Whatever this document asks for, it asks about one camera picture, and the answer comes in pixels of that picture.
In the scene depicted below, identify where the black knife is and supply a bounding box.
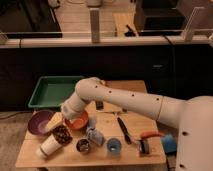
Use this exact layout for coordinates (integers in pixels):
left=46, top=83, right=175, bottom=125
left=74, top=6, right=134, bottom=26
left=117, top=117, right=132, bottom=144

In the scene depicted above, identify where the blue tape roll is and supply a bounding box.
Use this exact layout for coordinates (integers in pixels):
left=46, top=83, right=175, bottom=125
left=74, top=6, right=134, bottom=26
left=161, top=134, right=177, bottom=154

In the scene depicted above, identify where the grey blue cloth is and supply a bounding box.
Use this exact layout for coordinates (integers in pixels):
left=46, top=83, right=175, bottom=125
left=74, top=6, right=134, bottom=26
left=86, top=117, right=105, bottom=146

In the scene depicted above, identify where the white paper cup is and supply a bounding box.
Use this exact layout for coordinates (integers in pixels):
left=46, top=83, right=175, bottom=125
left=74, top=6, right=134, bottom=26
left=36, top=135, right=62, bottom=159

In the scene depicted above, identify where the red handled brush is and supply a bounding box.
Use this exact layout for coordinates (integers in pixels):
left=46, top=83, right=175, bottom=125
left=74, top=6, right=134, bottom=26
left=139, top=131, right=164, bottom=155

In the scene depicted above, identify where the black box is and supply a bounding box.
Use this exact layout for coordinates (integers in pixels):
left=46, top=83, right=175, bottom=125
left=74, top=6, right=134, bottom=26
left=134, top=0, right=185, bottom=31

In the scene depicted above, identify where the black rectangular block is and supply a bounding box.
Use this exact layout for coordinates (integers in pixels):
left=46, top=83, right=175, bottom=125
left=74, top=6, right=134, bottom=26
left=95, top=101, right=103, bottom=110

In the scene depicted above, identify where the blue plastic cup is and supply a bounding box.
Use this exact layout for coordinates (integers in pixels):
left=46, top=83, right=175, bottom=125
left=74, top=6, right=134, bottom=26
left=107, top=138, right=122, bottom=155

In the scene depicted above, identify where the small metal cup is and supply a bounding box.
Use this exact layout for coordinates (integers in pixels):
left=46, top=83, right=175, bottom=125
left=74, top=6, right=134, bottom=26
left=76, top=139, right=90, bottom=154

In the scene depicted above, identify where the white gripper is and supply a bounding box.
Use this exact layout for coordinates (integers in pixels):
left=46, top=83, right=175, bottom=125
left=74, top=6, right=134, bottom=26
left=45, top=93, right=87, bottom=132

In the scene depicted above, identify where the green plastic tray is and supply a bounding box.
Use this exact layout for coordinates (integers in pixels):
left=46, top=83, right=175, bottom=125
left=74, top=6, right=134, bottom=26
left=28, top=76, right=83, bottom=109

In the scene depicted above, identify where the orange bowl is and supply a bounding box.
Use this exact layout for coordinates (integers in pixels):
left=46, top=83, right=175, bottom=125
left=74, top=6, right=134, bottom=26
left=65, top=111, right=89, bottom=130

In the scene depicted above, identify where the angled white post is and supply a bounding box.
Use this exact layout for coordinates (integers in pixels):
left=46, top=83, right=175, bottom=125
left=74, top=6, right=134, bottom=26
left=181, top=6, right=205, bottom=41

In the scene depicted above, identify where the white horizontal rail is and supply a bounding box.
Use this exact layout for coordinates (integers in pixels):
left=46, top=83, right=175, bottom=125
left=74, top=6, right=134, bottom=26
left=0, top=34, right=212, bottom=49

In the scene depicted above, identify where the purple bowl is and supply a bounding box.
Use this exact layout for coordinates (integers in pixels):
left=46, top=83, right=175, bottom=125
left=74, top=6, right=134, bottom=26
left=27, top=110, right=54, bottom=135

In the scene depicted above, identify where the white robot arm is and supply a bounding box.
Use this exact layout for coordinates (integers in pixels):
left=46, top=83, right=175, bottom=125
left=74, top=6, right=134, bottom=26
left=60, top=77, right=213, bottom=171

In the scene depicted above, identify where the white vertical post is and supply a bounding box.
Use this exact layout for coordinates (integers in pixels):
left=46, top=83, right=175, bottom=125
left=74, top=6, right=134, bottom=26
left=89, top=8, right=100, bottom=43

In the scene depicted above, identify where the dark grape bunch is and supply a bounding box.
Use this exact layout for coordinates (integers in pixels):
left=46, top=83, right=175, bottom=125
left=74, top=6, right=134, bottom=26
left=52, top=125, right=72, bottom=145

